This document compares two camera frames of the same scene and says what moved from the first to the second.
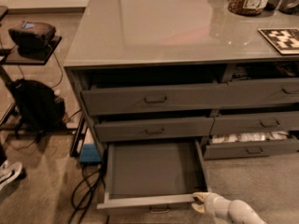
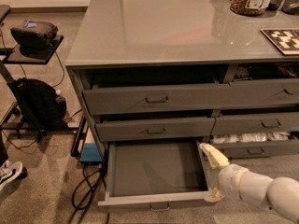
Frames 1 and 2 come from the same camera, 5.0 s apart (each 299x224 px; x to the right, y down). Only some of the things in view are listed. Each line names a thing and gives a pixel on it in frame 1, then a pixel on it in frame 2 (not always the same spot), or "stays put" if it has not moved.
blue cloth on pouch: x=27 y=25 stays put
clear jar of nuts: x=249 y=0 stays put
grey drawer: x=156 y=175 stays put
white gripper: x=212 y=203 → x=230 y=179
